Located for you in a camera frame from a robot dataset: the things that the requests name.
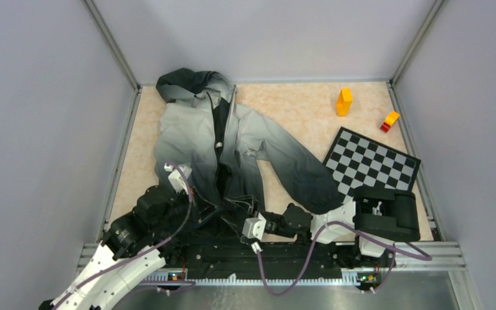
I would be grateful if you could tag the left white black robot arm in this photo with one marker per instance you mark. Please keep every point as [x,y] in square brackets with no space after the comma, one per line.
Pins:
[147,238]

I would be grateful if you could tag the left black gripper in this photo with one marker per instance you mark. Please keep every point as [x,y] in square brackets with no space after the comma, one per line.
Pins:
[201,210]

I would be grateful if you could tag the grey black gradient hooded jacket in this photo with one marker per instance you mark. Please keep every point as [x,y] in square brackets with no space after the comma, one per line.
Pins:
[222,142]

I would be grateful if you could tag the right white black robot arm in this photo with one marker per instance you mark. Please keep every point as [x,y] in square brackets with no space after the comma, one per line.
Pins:
[379,217]

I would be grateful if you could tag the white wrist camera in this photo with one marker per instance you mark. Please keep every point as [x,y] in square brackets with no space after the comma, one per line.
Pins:
[175,179]
[253,231]

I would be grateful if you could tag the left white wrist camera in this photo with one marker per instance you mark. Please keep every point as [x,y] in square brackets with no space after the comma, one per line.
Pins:
[175,179]

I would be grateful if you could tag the black white checkerboard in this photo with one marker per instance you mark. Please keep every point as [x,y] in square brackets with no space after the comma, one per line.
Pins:
[356,160]

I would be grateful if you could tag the red yellow toy block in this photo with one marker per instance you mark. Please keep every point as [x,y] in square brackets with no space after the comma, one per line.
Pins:
[389,121]

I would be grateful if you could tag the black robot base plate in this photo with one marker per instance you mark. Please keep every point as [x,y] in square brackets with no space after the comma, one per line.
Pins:
[279,261]

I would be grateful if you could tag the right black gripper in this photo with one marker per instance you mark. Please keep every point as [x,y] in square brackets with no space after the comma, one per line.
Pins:
[245,202]

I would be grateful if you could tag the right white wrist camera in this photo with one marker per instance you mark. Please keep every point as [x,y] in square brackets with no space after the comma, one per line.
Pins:
[253,231]

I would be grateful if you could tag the aluminium frame rail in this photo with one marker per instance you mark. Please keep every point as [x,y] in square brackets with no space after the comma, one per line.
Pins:
[421,257]

